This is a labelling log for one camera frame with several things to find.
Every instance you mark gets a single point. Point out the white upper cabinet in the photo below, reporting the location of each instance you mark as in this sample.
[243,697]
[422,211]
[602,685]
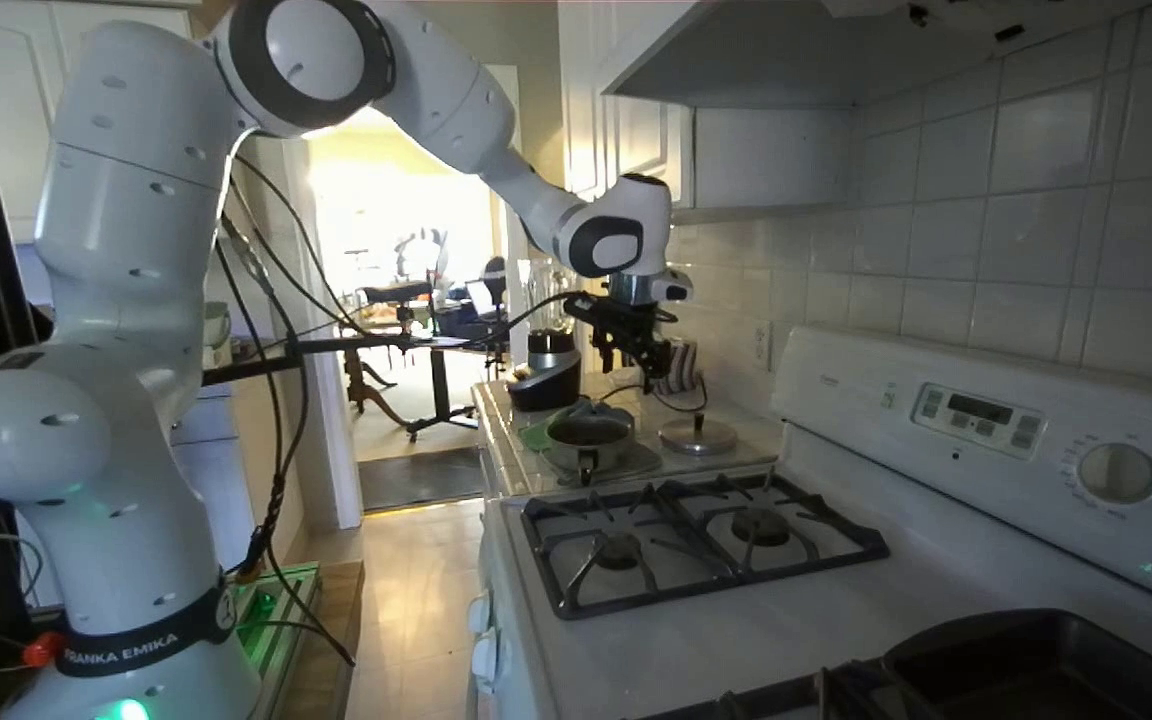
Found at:
[768,154]

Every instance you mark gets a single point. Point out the white wall outlet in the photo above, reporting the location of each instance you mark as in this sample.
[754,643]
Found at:
[761,347]

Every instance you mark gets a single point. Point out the black camera mount rod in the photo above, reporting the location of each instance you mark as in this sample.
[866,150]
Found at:
[339,347]

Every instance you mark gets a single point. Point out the white range hood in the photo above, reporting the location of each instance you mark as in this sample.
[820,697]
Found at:
[802,53]

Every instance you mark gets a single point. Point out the metal pot lid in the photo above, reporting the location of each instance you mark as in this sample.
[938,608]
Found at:
[699,443]

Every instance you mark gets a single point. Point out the green lit base platform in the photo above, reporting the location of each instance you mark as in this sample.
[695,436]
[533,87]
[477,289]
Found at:
[279,613]

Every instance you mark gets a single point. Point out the dark floor mat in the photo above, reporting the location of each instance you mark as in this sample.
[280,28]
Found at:
[422,480]

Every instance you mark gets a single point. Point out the green cloth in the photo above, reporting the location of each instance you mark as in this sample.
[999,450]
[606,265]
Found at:
[538,428]

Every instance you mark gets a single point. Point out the black blender base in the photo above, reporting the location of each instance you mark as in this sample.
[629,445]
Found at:
[547,384]

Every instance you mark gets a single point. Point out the white gas stove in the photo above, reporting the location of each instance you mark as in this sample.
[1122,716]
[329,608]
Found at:
[802,643]

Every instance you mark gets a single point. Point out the metal saucepan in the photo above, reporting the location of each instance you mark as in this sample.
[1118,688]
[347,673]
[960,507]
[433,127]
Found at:
[588,428]

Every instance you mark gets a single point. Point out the dark dining furniture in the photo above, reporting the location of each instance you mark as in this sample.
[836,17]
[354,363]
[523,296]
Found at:
[396,301]

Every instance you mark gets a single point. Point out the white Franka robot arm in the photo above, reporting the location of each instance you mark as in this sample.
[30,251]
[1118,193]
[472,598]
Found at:
[99,333]

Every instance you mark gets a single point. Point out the black burner grate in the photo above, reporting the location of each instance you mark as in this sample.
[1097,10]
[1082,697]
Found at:
[788,703]
[659,488]

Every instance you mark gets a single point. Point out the round white stove dial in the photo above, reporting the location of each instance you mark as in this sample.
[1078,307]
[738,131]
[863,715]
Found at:
[1118,472]

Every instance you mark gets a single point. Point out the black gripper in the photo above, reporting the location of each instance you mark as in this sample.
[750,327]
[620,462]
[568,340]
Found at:
[620,320]

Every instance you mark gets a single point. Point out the striped kitchen cloth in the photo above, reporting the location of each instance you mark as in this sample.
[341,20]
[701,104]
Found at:
[695,373]

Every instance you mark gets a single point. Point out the orange knob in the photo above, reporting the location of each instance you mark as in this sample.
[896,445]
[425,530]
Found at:
[38,653]

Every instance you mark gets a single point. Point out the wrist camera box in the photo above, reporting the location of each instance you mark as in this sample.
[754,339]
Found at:
[660,287]

